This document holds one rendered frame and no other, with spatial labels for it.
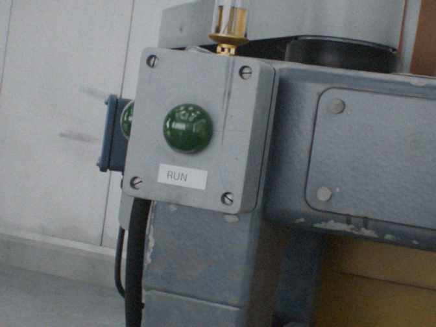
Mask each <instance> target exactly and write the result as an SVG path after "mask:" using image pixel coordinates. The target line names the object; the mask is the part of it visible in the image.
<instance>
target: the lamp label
mask: <svg viewBox="0 0 436 327"><path fill-rule="evenodd" d="M207 172H208V171H205V170H200V169H192V168H187V167H179V166H173V165H165V164H160V172H159V173H158V182H160V183H164V184H172V185H177V186H185V187H189V188H197V189H205V187H206V177H207Z"/></svg>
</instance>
